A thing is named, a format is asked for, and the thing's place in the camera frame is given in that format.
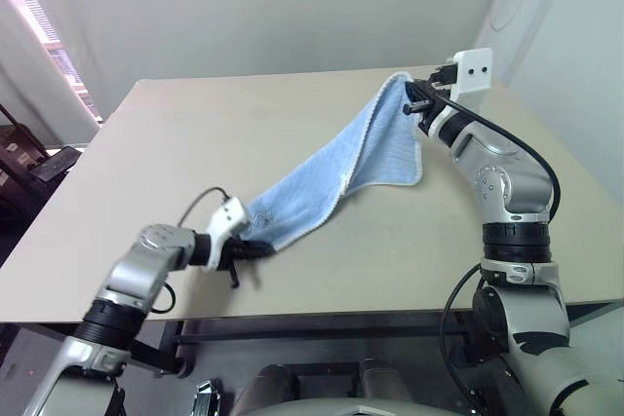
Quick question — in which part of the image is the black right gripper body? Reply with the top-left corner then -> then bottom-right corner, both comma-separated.
403,63 -> 457,118

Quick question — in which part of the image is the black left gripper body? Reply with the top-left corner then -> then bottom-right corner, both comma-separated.
216,238 -> 262,289

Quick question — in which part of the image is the light blue fluffy towel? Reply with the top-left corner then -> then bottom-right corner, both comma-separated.
242,72 -> 424,257

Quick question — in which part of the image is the dark rounded shape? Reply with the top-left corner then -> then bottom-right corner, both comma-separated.
233,363 -> 302,408

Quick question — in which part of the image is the shiny chrome part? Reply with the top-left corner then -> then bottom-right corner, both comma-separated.
193,378 -> 224,416

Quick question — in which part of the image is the silver robot body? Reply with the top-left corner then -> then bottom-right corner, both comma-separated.
233,395 -> 482,416

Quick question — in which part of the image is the black flat case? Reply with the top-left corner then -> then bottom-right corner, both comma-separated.
30,146 -> 80,182

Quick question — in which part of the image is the dark brown wooden furniture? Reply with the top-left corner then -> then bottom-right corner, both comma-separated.
0,103 -> 82,264

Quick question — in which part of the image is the window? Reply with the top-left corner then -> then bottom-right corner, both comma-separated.
0,0 -> 104,124

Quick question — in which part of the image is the white curtain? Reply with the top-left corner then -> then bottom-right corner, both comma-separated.
0,0 -> 102,149

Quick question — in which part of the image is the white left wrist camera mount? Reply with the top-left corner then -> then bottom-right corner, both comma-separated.
204,197 -> 253,273

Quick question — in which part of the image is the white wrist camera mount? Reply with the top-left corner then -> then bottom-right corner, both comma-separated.
204,197 -> 253,273
448,47 -> 493,113

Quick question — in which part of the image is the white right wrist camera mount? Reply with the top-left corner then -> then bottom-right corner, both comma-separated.
448,47 -> 493,113

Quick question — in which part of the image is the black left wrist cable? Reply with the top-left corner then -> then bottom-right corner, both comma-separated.
153,185 -> 235,315

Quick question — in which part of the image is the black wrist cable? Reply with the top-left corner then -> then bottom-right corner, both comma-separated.
153,185 -> 235,315
438,96 -> 562,402

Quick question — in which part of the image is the black metal table frame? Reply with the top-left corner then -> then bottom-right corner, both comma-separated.
124,311 -> 482,379

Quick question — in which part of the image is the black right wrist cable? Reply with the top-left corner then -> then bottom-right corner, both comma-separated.
438,96 -> 562,402

